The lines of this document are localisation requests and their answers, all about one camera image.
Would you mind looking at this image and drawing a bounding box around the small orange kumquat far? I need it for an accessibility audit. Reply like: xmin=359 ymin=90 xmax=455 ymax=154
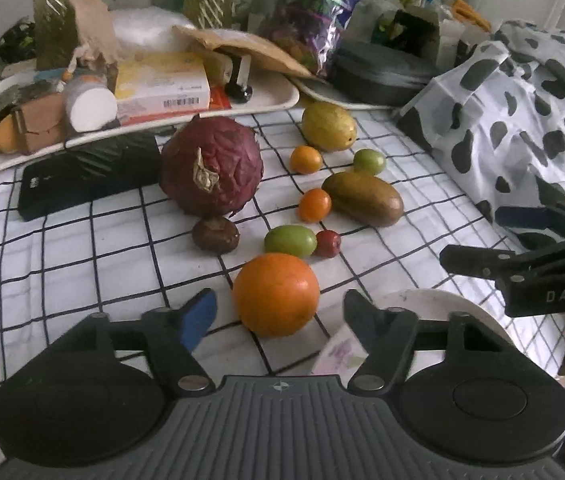
xmin=289 ymin=145 xmax=323 ymax=174

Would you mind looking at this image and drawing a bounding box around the torn brown paper bag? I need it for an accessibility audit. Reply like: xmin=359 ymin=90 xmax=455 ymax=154
xmin=66 ymin=0 xmax=121 ymax=70

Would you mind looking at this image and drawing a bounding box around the small red fruit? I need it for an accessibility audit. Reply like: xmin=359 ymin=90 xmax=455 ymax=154
xmin=314 ymin=230 xmax=341 ymax=258

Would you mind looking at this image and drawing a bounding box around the white tray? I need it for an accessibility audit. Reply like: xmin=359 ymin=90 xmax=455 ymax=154
xmin=0 ymin=68 xmax=300 ymax=171
xmin=288 ymin=76 xmax=393 ymax=110

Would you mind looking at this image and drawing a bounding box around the small orange kumquat near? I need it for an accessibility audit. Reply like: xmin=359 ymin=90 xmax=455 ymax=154
xmin=298 ymin=188 xmax=333 ymax=223

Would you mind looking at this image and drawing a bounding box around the brown cardboard small box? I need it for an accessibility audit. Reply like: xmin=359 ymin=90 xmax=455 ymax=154
xmin=11 ymin=93 xmax=68 ymax=155

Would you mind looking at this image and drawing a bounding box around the black power bank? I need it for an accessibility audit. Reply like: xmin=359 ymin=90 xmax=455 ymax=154
xmin=17 ymin=133 xmax=161 ymax=221

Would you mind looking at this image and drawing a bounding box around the small orange kumquat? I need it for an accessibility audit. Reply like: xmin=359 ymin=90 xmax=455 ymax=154
xmin=289 ymin=145 xmax=323 ymax=174
xmin=298 ymin=188 xmax=333 ymax=223

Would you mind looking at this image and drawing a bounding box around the white floral plate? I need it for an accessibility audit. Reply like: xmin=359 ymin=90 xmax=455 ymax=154
xmin=312 ymin=289 xmax=514 ymax=386

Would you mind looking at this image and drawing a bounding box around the red cabbage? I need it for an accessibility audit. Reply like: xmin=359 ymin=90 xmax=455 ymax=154
xmin=159 ymin=116 xmax=264 ymax=218

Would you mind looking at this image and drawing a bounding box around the large orange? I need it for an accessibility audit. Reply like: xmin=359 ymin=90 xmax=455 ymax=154
xmin=232 ymin=252 xmax=321 ymax=338

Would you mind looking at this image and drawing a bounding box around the brown paper envelope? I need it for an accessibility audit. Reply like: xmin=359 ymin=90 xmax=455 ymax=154
xmin=172 ymin=25 xmax=316 ymax=79

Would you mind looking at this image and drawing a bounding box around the white tray right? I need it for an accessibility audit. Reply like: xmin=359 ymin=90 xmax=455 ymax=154
xmin=288 ymin=76 xmax=393 ymax=110

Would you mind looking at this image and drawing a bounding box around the yellow white box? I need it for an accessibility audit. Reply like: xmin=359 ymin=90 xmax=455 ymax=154
xmin=114 ymin=52 xmax=211 ymax=118

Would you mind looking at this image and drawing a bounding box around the brown green mango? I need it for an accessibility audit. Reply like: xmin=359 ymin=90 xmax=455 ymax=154
xmin=322 ymin=171 xmax=404 ymax=228

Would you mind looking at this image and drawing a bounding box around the white cylinder jar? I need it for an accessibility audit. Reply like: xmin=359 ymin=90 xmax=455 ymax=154
xmin=62 ymin=75 xmax=118 ymax=133

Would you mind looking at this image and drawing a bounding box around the green plum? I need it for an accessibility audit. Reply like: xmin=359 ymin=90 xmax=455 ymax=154
xmin=353 ymin=148 xmax=387 ymax=176
xmin=264 ymin=226 xmax=317 ymax=259

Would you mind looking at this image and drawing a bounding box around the white tray left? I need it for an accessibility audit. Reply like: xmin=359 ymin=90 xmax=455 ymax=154
xmin=0 ymin=68 xmax=300 ymax=171

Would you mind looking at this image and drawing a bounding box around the checked tablecloth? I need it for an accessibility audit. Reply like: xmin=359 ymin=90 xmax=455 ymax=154
xmin=0 ymin=106 xmax=565 ymax=480

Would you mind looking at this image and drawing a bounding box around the dark grey zip case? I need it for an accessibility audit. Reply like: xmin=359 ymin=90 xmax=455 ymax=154
xmin=328 ymin=40 xmax=440 ymax=106

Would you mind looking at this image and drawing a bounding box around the dark brown round fruit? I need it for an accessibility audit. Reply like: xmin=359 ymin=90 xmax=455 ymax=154
xmin=191 ymin=217 xmax=240 ymax=255

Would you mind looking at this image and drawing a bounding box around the cow print cloth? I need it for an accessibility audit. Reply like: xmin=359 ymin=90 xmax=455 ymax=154
xmin=397 ymin=21 xmax=565 ymax=221

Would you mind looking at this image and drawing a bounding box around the yellow pear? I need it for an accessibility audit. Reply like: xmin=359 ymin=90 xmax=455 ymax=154
xmin=301 ymin=102 xmax=357 ymax=153

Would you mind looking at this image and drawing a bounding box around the plant trunk left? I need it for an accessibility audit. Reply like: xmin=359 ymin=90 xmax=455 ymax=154
xmin=32 ymin=0 xmax=77 ymax=70

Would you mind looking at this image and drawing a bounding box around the purple foil snack bag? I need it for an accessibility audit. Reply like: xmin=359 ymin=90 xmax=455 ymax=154
xmin=263 ymin=0 xmax=362 ymax=77

